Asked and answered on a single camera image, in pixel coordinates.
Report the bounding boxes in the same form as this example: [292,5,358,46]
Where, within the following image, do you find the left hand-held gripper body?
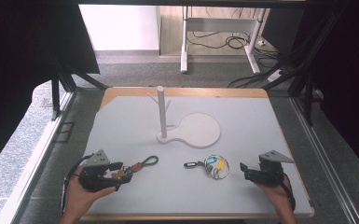
[78,149,129,192]

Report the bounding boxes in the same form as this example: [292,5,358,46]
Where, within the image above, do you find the black floor cables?
[186,7,297,89]

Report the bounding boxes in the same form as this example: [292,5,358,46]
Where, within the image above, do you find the person's left hand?
[60,165,117,224]

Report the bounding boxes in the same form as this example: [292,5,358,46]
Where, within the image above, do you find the key with brown leather strap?
[117,155,159,180]

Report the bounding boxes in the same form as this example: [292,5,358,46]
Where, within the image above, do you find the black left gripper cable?
[60,153,94,217]

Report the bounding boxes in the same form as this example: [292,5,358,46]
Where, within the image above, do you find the key ring with coloured tags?
[183,154,230,181]

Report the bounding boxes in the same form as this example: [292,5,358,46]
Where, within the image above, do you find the black curtain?
[262,0,359,174]
[0,0,101,180]

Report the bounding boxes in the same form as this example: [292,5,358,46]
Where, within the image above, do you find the white power strip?
[267,68,285,83]

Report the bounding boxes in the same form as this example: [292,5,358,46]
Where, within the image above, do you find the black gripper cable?
[60,153,94,217]
[280,173,297,213]

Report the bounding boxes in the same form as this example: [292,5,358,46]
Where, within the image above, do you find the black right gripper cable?
[280,173,297,213]

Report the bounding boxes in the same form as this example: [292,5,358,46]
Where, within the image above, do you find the person's right hand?
[255,174,297,224]

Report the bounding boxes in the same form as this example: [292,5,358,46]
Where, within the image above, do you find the white branched stand with tray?
[147,85,223,149]

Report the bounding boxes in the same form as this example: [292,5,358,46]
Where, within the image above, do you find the black metal frame stand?
[262,6,352,127]
[49,46,110,122]

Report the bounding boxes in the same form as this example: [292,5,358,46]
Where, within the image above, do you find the light grey table mat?
[85,95,313,217]

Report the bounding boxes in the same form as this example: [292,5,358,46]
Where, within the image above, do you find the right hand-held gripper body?
[247,149,296,188]

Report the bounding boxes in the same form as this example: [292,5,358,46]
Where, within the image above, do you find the white metal desk frame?
[180,6,267,75]

